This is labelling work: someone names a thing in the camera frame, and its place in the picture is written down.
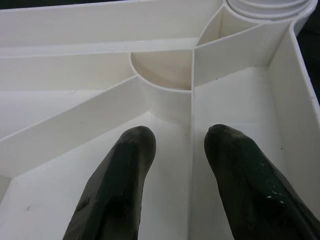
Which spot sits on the white plastic table leg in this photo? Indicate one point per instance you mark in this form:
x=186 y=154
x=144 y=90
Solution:
x=265 y=6

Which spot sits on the white plastic table top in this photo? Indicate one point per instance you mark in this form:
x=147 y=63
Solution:
x=75 y=75

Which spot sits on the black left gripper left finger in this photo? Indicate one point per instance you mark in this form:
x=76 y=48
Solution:
x=112 y=195

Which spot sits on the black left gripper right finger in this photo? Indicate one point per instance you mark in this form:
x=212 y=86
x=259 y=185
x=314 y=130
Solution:
x=257 y=200

